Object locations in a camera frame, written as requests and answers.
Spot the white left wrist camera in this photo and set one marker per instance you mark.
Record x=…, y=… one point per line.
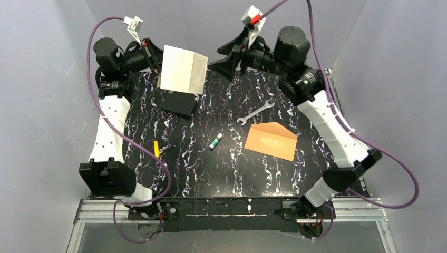
x=133, y=26

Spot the yellow marker pen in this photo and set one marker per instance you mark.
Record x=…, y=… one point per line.
x=156, y=148

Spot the beige lined letter paper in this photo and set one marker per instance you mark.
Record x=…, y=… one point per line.
x=183, y=70

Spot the orange paper envelope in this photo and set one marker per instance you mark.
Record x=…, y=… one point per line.
x=272, y=139

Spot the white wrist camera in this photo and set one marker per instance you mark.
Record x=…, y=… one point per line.
x=133, y=26
x=252, y=19

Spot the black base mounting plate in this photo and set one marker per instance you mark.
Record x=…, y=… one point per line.
x=283, y=214

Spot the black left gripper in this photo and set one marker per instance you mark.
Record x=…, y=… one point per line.
x=152, y=54

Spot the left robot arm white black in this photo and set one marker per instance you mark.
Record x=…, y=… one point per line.
x=105, y=173

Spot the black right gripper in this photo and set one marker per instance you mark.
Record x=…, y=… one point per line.
x=241, y=55

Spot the silver open-end wrench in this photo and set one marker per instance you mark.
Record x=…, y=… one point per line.
x=243, y=120

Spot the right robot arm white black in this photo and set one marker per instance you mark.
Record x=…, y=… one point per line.
x=306, y=89

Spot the aluminium front rail frame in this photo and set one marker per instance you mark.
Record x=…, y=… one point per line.
x=347, y=209

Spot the green white glue stick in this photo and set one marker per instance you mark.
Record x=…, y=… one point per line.
x=215, y=141

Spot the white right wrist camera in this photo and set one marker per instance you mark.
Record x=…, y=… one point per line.
x=252, y=19

